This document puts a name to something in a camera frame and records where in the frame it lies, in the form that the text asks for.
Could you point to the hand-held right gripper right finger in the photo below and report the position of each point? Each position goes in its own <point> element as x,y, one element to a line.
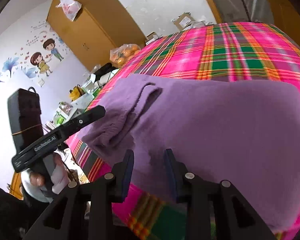
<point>169,175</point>

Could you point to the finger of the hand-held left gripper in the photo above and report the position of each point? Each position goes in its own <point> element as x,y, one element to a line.
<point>90,116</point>

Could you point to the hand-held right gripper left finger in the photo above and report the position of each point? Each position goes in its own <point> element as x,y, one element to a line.
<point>129,175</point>

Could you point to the purple fleece pants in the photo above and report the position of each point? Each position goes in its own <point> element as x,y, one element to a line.
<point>215,130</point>

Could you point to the person's left forearm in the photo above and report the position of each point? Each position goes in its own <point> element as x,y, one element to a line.
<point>10,212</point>

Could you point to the person's left hand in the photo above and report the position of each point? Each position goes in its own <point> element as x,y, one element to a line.
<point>61,177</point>

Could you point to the pink toy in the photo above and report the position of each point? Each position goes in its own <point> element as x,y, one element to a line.
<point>67,108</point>

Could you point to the yellow bag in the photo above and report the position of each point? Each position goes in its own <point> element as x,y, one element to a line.
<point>77,93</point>

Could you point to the green white carton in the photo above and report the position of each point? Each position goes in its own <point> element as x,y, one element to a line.
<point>59,119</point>

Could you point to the bag of oranges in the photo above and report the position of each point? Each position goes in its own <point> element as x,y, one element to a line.
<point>125,55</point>

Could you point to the wooden headboard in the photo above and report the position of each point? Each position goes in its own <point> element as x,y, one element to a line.
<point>16,186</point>

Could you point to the wooden wardrobe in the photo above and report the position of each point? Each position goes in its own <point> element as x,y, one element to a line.
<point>97,22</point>

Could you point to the small white box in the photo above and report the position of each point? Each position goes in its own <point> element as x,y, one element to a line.
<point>153,38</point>

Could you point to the white plastic bag red print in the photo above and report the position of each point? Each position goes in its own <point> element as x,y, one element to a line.
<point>70,7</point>

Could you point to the cardboard box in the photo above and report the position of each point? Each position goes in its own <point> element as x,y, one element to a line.
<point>184,21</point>

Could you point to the pink green plaid blanket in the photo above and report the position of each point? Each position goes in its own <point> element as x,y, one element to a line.
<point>227,52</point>

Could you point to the wooden door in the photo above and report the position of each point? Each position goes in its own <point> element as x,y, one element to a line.
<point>290,12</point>

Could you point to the cartoon wall sticker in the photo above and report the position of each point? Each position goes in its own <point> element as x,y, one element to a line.
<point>40,57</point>

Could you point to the wooden door frame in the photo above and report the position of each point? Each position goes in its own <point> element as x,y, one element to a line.
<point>207,0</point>

